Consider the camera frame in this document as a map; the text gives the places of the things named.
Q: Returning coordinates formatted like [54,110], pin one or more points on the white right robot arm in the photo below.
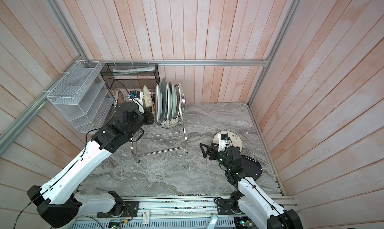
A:
[249,198]

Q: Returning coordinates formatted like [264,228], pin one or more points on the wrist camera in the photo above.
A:
[136,97]
[223,141]

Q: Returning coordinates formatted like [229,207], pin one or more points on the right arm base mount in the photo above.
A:
[227,206]

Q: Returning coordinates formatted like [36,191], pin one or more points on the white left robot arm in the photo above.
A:
[56,200]

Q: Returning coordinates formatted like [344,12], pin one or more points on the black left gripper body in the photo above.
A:
[145,118]

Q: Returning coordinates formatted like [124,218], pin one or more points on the black round plate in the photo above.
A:
[251,167]

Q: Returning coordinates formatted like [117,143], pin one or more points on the light blue flower plate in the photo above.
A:
[178,101]

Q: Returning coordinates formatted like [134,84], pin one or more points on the cream floral plate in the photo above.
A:
[235,140]

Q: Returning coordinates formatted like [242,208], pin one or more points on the orange sunburst plate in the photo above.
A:
[159,103]
[182,100]

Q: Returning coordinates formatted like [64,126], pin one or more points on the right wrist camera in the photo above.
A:
[223,141]

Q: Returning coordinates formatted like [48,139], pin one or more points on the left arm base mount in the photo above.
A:
[126,208]

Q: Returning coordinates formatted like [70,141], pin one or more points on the yellow woven coaster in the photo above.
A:
[147,98]

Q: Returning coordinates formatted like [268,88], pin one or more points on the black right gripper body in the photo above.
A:
[221,157]

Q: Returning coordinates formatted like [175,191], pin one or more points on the white green clover plate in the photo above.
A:
[173,100]

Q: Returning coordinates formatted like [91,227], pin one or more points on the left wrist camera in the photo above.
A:
[136,97]

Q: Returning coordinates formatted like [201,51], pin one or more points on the white wire mesh shelf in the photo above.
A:
[81,97]

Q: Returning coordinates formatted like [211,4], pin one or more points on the aluminium front rail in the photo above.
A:
[174,206]

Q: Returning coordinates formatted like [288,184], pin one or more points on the green rim lettered plate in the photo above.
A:
[170,123]

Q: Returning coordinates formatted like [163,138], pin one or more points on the large teal plate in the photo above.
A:
[166,98]

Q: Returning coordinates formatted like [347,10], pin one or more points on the black mesh wall basket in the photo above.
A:
[130,76]

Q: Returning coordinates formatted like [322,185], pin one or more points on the stainless steel dish rack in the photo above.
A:
[158,140]

